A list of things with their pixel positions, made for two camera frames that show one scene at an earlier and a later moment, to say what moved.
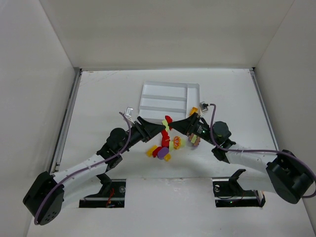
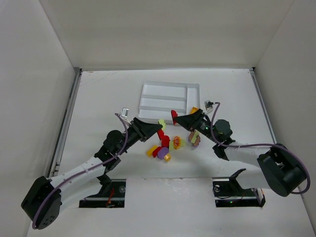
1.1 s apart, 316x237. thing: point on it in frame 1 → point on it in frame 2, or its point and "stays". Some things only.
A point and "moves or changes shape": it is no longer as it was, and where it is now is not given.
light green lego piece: x=164 y=123 moves or changes shape
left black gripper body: x=142 y=129 stays
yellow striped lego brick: x=194 y=109 stays
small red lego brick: x=168 y=119 → x=174 y=115
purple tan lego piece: x=195 y=139 stays
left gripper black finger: x=149 y=129 stays
